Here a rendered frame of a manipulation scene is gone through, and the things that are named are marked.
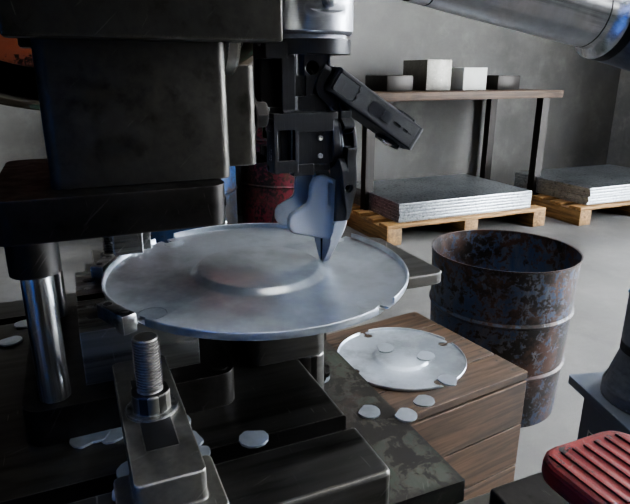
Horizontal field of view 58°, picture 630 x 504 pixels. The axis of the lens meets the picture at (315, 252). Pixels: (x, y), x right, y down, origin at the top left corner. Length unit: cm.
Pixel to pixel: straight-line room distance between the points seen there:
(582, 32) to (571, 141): 487
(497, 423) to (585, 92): 461
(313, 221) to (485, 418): 83
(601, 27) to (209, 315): 58
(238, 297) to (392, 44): 400
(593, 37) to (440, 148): 395
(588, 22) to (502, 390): 77
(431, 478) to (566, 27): 54
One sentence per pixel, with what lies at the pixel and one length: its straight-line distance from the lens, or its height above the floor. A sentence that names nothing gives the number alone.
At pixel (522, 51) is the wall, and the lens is 516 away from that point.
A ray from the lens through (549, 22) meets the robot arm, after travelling 77.
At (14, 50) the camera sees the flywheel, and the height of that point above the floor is 100.
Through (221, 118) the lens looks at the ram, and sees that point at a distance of 44.
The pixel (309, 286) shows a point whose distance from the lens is 52.
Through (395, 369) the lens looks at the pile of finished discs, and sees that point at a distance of 127.
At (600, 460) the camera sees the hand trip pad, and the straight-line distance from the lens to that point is 38.
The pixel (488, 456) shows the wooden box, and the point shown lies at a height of 17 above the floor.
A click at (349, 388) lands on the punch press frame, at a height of 65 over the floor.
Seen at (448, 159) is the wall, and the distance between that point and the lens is 479.
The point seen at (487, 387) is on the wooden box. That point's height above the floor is 35.
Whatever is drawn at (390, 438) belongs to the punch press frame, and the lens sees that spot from 56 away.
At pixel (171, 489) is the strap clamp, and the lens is 35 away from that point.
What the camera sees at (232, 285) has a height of 79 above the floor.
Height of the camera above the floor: 97
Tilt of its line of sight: 18 degrees down
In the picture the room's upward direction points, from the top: straight up
